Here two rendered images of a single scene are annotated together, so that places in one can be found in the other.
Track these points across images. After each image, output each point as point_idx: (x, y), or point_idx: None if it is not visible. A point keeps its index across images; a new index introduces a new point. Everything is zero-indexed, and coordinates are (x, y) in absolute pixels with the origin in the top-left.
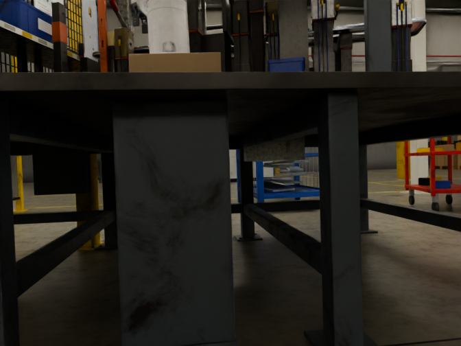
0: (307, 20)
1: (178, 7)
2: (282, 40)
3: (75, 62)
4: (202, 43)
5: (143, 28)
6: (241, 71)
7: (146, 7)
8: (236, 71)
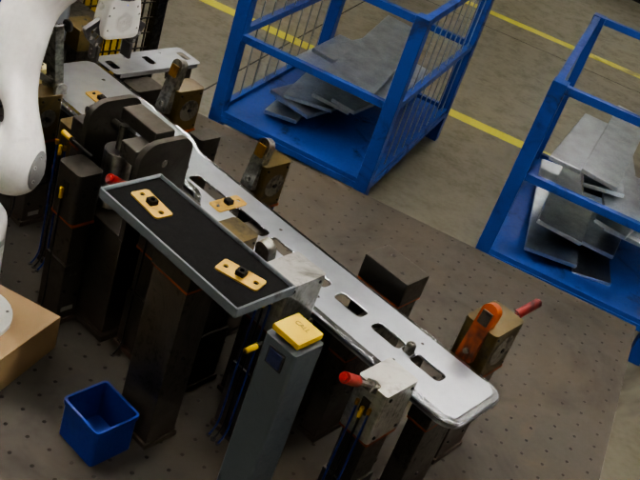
0: (170, 358)
1: None
2: (136, 353)
3: None
4: (94, 229)
5: (123, 47)
6: (134, 306)
7: (126, 24)
8: (130, 299)
